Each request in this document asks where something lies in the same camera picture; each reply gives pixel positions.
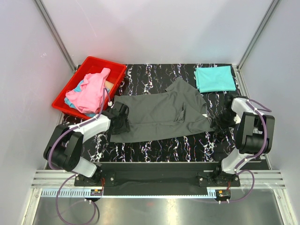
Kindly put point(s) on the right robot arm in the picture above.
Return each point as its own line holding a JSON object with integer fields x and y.
{"x": 253, "y": 138}

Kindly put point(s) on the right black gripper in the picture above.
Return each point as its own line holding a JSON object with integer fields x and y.
{"x": 220, "y": 124}

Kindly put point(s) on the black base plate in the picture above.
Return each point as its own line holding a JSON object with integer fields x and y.
{"x": 156, "y": 179}

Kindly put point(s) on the folded teal t-shirt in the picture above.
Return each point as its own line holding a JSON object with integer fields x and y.
{"x": 214, "y": 79}

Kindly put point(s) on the left aluminium frame post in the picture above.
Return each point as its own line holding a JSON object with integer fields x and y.
{"x": 50, "y": 24}

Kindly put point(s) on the pink t-shirt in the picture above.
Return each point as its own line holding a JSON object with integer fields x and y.
{"x": 91, "y": 96}

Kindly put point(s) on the red plastic bin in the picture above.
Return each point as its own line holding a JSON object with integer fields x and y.
{"x": 92, "y": 65}

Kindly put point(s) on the aluminium cross rail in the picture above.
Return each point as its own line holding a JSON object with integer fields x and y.
{"x": 261, "y": 199}

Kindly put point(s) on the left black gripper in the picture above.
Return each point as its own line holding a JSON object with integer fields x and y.
{"x": 124, "y": 128}

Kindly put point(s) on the right aluminium frame post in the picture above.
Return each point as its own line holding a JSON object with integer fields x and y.
{"x": 261, "y": 27}

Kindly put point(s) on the dark grey t-shirt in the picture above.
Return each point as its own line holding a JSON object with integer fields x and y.
{"x": 179, "y": 111}

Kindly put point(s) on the aluminium frame post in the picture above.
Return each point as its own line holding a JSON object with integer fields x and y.
{"x": 261, "y": 27}
{"x": 50, "y": 24}

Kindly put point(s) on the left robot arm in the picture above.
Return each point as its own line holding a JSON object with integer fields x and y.
{"x": 66, "y": 143}

